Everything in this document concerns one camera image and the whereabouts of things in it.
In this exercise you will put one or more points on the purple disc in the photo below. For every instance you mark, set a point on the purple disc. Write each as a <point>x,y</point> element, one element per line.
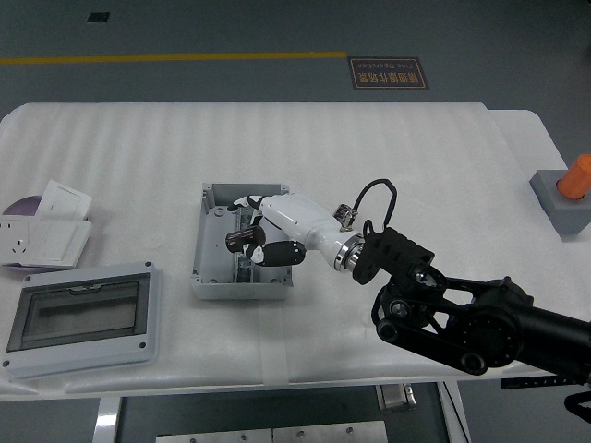
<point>23,207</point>

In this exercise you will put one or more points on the metal table bracket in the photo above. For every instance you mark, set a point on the metal table bracket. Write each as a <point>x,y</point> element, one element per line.
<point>396,398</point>

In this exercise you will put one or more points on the metal mounting rail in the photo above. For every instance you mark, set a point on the metal mounting rail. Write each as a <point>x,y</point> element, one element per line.
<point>242,271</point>

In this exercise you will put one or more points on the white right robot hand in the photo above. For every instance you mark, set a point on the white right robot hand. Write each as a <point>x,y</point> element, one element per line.
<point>295,217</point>

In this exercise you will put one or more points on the black table control panel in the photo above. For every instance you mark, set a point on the black table control panel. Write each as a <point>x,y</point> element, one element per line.
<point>531,382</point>

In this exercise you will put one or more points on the orange cylinder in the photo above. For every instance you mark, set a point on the orange cylinder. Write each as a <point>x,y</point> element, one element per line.
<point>577,177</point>

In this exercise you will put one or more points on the white wall socket panel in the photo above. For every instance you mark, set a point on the white wall socket panel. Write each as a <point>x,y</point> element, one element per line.
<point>14,240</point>

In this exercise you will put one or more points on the black floor sign orange text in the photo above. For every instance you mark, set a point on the black floor sign orange text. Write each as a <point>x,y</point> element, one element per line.
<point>388,74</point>

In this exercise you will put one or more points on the white table leg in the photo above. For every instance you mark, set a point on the white table leg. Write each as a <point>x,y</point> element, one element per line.
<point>107,420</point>
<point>454,415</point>

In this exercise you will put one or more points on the white foam mat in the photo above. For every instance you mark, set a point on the white foam mat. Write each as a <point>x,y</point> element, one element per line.
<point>323,152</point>

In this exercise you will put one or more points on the grey cover with clear window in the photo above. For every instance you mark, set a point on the grey cover with clear window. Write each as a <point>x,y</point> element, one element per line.
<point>83,360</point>

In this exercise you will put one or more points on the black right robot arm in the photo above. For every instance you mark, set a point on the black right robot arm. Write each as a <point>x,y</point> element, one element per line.
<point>485,323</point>

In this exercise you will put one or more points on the grey open junction box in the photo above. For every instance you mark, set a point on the grey open junction box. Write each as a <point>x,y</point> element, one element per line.
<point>217,258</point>

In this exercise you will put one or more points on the white switch panel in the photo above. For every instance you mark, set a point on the white switch panel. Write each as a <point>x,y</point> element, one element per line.
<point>55,244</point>

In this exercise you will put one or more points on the grey block base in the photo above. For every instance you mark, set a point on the grey block base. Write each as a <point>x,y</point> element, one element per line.
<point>568,217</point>

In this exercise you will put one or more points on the grey metal base plate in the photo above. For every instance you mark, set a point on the grey metal base plate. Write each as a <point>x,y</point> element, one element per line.
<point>212,437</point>
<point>328,436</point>

